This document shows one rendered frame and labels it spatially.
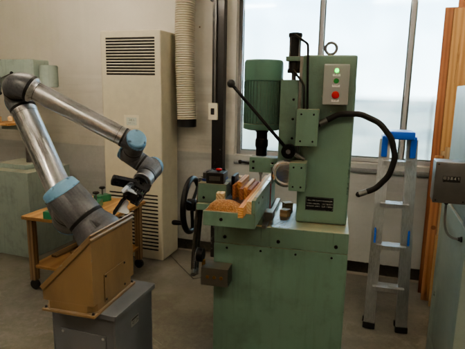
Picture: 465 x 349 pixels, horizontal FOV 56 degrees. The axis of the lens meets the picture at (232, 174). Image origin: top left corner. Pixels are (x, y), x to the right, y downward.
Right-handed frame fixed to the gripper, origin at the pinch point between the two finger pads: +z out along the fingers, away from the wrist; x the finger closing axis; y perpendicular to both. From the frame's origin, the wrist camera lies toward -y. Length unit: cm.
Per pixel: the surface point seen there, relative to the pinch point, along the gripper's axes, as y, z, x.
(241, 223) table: 49, 0, -26
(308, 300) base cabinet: 92, -5, -3
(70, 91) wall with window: -121, -185, 96
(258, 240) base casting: 60, -12, -12
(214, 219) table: 39.1, 0.8, -20.7
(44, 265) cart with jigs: -41, -45, 131
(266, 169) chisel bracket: 49, -39, -28
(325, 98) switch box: 53, -39, -72
